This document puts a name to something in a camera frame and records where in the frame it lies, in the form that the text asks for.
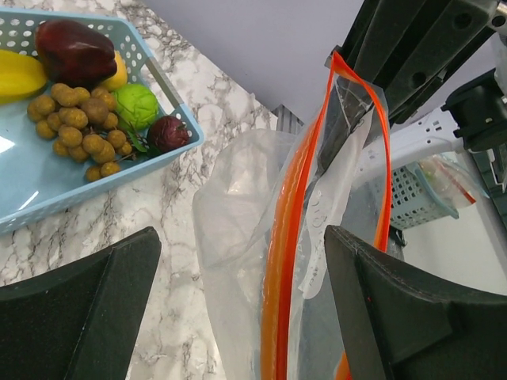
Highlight grey basket outside workspace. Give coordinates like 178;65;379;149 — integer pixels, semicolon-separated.
391;163;459;230

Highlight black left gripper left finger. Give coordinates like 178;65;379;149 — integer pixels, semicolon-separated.
1;227;162;379

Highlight brown nugget cluster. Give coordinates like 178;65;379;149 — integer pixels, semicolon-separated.
27;83;135;182

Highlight light blue perforated plastic basket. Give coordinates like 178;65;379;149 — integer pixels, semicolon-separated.
1;6;204;234

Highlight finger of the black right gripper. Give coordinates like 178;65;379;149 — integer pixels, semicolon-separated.
341;1;420;86
375;1;497;123

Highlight green wrinkled ball fruit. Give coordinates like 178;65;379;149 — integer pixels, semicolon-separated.
112;83;159;131

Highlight yellow starfruit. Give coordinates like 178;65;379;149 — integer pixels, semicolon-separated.
1;50;48;105

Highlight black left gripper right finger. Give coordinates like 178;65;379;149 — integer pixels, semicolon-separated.
324;226;506;379

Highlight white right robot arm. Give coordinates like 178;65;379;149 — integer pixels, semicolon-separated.
339;1;506;186

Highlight dark red plum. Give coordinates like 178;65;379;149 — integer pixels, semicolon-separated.
147;116;189;154

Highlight yellow lemon fruit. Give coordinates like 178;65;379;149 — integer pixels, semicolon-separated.
100;51;128;92

